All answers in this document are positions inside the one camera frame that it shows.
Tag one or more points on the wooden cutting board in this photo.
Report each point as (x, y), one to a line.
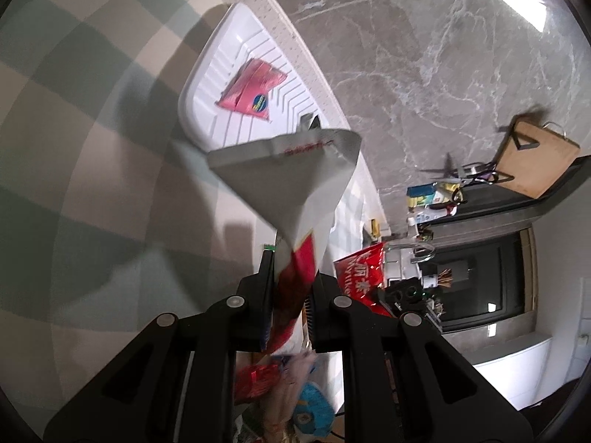
(534, 157)

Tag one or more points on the pink snack packet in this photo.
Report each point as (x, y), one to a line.
(249, 93)

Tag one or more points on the chrome faucet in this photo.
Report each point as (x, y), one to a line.
(417, 252)

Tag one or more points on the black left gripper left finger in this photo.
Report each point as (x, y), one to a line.
(174, 381)

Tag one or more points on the black oven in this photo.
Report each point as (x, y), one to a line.
(484, 282)

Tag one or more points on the blue sponge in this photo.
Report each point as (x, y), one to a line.
(421, 195)

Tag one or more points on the blue snack packet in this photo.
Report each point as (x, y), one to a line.
(280, 403)

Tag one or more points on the checkered tablecloth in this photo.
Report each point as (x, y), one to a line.
(109, 215)

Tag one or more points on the red snack packet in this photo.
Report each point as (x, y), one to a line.
(361, 277)

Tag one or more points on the white plastic tray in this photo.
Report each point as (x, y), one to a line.
(237, 38)

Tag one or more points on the teal round packet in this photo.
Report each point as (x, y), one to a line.
(313, 414)

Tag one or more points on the white red noodle bag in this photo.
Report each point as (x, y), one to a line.
(294, 182)

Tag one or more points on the yellow sponge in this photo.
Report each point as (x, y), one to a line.
(375, 230)

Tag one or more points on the white spray bottle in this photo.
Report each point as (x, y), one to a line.
(426, 215)

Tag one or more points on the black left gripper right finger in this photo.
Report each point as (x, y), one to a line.
(403, 381)

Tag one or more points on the black snack packet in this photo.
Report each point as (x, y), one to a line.
(309, 122)

